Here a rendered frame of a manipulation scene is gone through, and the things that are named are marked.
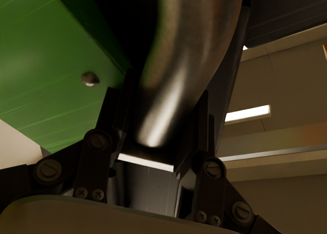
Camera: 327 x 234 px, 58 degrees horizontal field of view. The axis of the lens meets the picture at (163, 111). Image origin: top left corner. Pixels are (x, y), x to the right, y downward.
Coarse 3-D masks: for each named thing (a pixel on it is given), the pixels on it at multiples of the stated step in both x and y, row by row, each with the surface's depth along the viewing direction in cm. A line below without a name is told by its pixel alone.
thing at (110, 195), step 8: (120, 160) 25; (120, 168) 26; (112, 176) 24; (120, 176) 26; (112, 184) 24; (120, 184) 27; (112, 192) 25; (120, 192) 28; (112, 200) 25; (120, 200) 28
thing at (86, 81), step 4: (84, 76) 17; (88, 76) 17; (92, 76) 17; (96, 76) 17; (84, 80) 17; (88, 80) 17; (92, 80) 17; (96, 80) 17; (84, 84) 17; (88, 84) 17; (92, 84) 17; (96, 84) 17
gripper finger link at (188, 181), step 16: (208, 96) 15; (192, 112) 15; (208, 112) 15; (192, 128) 14; (208, 128) 15; (176, 144) 16; (192, 144) 13; (208, 144) 14; (176, 160) 16; (192, 160) 14; (176, 176) 15; (192, 176) 14; (192, 192) 14; (224, 208) 13; (240, 208) 13; (240, 224) 12
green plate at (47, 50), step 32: (0, 0) 14; (32, 0) 14; (64, 0) 14; (0, 32) 15; (32, 32) 15; (64, 32) 15; (96, 32) 15; (0, 64) 17; (32, 64) 17; (64, 64) 17; (96, 64) 16; (128, 64) 17; (0, 96) 20; (32, 96) 19; (64, 96) 19; (96, 96) 19; (32, 128) 22; (64, 128) 22
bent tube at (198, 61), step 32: (160, 0) 10; (192, 0) 9; (224, 0) 9; (160, 32) 11; (192, 32) 10; (224, 32) 10; (160, 64) 12; (192, 64) 11; (160, 96) 13; (192, 96) 13; (128, 128) 16; (160, 128) 14; (128, 160) 16; (160, 160) 16
